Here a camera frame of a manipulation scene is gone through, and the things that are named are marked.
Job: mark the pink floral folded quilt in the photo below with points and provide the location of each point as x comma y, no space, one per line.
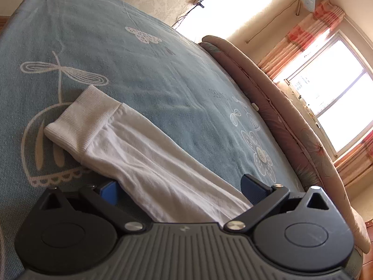
291,122

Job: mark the blue floral bed sheet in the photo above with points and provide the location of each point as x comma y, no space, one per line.
131,64

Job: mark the window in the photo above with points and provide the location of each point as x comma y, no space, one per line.
335,87

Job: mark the white printed long-sleeve shirt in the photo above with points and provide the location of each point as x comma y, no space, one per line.
151,163

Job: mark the small white object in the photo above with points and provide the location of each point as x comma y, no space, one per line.
255,106

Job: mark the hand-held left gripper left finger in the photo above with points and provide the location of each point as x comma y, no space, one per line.
107,194

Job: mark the pink patterned curtain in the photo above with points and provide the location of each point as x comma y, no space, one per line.
357,160
306,35

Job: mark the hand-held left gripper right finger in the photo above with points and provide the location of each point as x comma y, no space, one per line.
250,186

